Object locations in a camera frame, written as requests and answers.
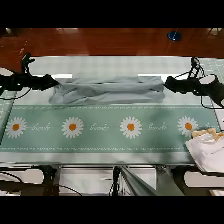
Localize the black cable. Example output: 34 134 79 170
199 93 224 111
109 165 124 197
0 87 34 102

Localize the blue round object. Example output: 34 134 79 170
166 30 184 42

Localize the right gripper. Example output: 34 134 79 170
163 75 194 95

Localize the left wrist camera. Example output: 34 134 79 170
20 52 36 75

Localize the white garment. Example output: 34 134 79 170
184 132 224 175

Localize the grey-blue shirt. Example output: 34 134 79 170
48 75 167 106

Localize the beige garment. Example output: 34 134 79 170
190 128 224 142

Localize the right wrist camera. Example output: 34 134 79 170
187 56 205 80

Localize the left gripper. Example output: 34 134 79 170
30 73 60 92

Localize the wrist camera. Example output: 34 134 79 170
187 56 205 80
20 52 36 75

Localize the silver frame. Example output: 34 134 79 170
0 161 224 197

